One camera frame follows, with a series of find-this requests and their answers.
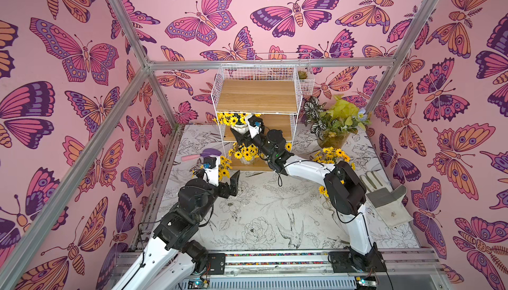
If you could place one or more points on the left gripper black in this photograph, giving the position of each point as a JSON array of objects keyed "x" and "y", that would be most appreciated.
[{"x": 225, "y": 193}]

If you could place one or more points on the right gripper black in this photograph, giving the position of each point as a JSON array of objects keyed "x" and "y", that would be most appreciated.
[{"x": 257, "y": 137}]

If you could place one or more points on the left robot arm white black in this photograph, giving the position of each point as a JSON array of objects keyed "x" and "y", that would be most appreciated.
[{"x": 171, "y": 254}]

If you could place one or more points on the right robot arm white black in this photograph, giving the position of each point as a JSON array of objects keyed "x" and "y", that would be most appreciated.
[{"x": 350, "y": 207}]

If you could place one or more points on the purple pink garden trowel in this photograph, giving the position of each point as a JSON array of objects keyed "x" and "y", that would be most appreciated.
[{"x": 205, "y": 153}]

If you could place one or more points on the leafy plant in glass vase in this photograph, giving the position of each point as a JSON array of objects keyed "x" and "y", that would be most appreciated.
[{"x": 333, "y": 126}]

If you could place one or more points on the white grey gardening glove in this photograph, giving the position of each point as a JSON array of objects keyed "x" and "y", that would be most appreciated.
[{"x": 387, "y": 202}]

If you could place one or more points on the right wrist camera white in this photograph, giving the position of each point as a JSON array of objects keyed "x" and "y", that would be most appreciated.
[{"x": 255, "y": 125}]

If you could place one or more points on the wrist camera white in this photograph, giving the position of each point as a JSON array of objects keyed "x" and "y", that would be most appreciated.
[
  {"x": 255, "y": 125},
  {"x": 211, "y": 170}
]

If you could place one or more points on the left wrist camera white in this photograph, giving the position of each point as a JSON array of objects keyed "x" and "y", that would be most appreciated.
[{"x": 211, "y": 170}]

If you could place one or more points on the white wire shelf rack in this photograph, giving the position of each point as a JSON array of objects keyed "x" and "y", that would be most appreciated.
[{"x": 273, "y": 91}]

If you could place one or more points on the small succulent in wire basket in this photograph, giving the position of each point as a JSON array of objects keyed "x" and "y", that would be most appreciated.
[{"x": 302, "y": 74}]

